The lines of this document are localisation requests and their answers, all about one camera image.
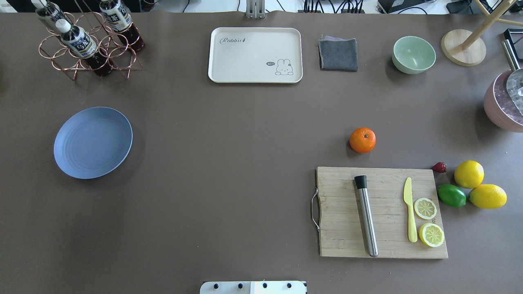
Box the steel muddler black tip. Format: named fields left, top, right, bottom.
left=354, top=175, right=379, bottom=257

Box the orange fruit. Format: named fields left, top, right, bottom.
left=348, top=128, right=377, bottom=153

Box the thick lemon half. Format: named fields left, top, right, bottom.
left=418, top=223, right=445, bottom=247

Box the wooden cutting board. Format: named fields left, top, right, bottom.
left=316, top=166, right=448, bottom=259

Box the green bowl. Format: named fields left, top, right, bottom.
left=392, top=36, right=436, bottom=74

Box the blue plate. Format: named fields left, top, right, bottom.
left=54, top=107, right=133, bottom=179

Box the tea bottle lower outer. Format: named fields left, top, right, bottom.
left=31, top=0, right=69, bottom=31

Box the yellow lemon near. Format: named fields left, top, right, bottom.
left=454, top=160, right=485, bottom=189

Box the yellow lemon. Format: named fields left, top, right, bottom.
left=454, top=160, right=485, bottom=189
left=469, top=184, right=507, bottom=209

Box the copper wire bottle rack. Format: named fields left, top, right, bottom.
left=38, top=0, right=143, bottom=80

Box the yellow lemon far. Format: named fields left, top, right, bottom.
left=469, top=184, right=507, bottom=209

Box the red strawberry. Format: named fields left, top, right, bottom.
left=431, top=162, right=447, bottom=173

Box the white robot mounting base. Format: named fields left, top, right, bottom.
left=199, top=281, right=308, bottom=294

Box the tea bottle upper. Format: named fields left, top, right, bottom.
left=55, top=19, right=113, bottom=77

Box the cream rabbit tray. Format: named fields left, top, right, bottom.
left=208, top=27, right=303, bottom=83

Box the grey folded cloth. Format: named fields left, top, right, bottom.
left=318, top=36, right=358, bottom=72

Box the green lime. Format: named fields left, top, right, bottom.
left=437, top=184, right=467, bottom=208

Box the yellow plastic knife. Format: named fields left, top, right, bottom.
left=403, top=177, right=418, bottom=243

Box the wooden stand round base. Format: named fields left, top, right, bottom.
left=440, top=0, right=523, bottom=67

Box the tea bottle lower middle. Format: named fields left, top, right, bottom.
left=99, top=0, right=145, bottom=52

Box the pink bowl with ice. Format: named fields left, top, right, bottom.
left=483, top=39, right=523, bottom=133

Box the tea bottle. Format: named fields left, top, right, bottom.
left=99, top=0, right=145, bottom=52
left=55, top=19, right=113, bottom=77
left=31, top=0, right=69, bottom=31

